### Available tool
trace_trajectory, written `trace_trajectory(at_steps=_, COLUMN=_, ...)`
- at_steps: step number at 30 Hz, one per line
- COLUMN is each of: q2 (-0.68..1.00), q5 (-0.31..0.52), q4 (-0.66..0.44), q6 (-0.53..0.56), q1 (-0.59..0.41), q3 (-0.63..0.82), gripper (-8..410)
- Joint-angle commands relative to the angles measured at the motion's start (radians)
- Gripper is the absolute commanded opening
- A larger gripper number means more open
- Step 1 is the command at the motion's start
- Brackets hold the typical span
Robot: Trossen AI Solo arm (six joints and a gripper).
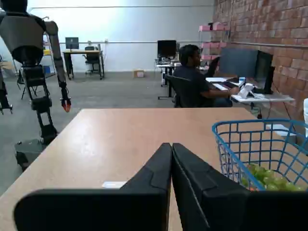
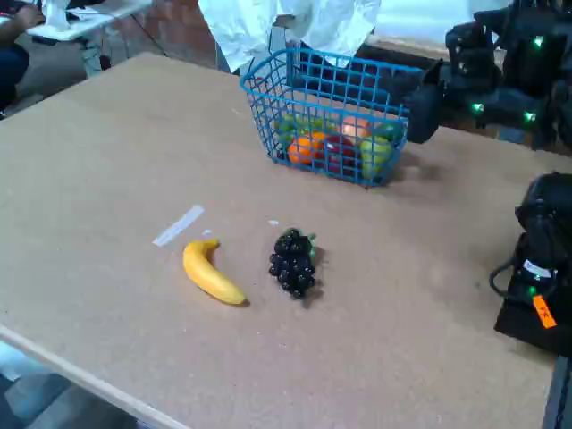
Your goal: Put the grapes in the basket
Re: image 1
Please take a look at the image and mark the green toy grapes bunch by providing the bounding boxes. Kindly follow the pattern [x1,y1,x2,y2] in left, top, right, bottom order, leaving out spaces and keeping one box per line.
[242,163,308,192]

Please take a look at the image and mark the small white tape piece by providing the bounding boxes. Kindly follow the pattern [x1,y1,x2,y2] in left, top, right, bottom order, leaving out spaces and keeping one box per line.
[102,180,127,189]

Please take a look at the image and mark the white desk device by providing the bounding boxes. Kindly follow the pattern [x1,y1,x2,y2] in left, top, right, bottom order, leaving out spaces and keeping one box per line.
[237,83,256,98]

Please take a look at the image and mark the black office chair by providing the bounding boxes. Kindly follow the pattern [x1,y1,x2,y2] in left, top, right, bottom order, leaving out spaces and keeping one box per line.
[165,74,205,108]
[83,46,101,74]

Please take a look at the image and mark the person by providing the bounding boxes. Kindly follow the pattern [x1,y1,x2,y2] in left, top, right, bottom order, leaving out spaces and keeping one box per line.
[172,44,240,108]

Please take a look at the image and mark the black tall monitor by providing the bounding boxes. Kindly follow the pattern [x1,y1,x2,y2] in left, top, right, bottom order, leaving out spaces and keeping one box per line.
[255,50,275,94]

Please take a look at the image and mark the grey backed computer monitor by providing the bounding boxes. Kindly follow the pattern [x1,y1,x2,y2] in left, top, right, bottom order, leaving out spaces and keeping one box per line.
[220,47,259,79]

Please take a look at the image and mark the white desk black legs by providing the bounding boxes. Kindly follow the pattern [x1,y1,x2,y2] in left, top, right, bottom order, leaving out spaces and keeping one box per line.
[155,61,183,100]

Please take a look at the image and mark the wooden desk black legs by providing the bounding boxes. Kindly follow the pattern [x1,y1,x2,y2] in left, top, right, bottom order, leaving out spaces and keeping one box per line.
[62,50,105,80]

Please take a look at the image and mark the small black monitor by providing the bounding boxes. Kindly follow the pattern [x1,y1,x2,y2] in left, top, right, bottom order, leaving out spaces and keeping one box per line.
[65,37,79,51]

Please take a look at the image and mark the shelf with pink boxes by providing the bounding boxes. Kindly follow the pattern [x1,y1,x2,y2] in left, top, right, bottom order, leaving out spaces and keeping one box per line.
[198,22,231,61]

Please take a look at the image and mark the black computer monitor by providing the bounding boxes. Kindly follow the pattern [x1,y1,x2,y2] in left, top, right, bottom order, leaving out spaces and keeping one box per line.
[157,40,177,57]

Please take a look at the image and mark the grey humanoid robot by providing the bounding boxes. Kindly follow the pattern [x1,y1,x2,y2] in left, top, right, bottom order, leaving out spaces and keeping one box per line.
[0,0,72,171]

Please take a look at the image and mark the blue wire basket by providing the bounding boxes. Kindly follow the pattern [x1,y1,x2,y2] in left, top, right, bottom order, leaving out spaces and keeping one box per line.
[211,118,308,192]

